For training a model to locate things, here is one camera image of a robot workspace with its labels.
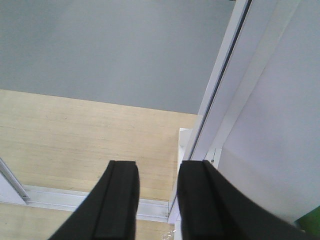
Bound white door frame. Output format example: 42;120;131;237
19;0;301;223

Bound white side wall panel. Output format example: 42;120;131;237
218;0;320;223

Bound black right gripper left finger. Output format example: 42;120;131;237
50;160;139;240

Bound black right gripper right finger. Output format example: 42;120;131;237
177;160;316;240

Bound white rear support bracket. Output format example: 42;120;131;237
178;128;193;162

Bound light wooden base board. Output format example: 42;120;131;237
0;88;200;240

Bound white framed sliding glass door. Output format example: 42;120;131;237
0;159;30;205

